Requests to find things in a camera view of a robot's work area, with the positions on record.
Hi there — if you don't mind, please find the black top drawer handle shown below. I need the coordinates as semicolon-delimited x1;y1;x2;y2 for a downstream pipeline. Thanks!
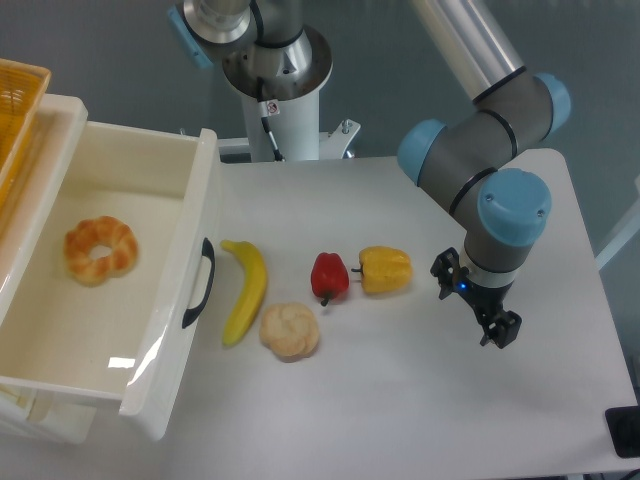
181;238;216;329

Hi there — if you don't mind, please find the black cable on pedestal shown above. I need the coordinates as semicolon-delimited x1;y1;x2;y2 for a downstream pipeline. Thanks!
255;77;286;162

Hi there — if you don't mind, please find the yellow banana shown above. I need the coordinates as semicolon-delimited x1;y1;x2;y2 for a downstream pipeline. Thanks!
220;240;268;347

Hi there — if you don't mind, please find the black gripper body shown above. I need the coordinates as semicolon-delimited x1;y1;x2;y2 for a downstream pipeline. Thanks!
453;263;511;316

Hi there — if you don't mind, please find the yellow bell pepper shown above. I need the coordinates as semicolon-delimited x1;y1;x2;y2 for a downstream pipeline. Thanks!
353;246;413;295

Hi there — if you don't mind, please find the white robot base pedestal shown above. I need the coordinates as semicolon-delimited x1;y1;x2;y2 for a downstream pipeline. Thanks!
223;26;361;162

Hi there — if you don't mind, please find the golden croissant ring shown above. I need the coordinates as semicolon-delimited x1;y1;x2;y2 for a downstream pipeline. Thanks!
63;215;139;287

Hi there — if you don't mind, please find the orange plastic basket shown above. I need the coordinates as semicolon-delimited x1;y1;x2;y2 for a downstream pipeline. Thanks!
1;59;51;206

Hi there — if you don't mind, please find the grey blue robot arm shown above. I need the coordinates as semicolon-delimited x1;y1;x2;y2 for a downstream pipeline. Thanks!
168;1;571;348

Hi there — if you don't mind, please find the pale round bread roll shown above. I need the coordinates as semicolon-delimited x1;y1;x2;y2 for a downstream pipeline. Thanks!
259;302;320;360

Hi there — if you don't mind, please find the black device at table edge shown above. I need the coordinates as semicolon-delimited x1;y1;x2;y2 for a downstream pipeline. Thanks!
605;406;640;458

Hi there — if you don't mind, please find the white frame bar right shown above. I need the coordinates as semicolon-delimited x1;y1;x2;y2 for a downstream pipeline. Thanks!
595;177;639;271

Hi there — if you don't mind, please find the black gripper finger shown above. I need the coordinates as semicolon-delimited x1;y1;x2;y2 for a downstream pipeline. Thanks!
430;248;469;299
474;307;522;349

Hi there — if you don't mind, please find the red bell pepper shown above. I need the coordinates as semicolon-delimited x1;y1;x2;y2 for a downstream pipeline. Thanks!
310;252;350;306

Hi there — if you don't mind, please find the white drawer cabinet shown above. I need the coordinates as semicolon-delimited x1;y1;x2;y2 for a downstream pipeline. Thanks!
1;94;96;444

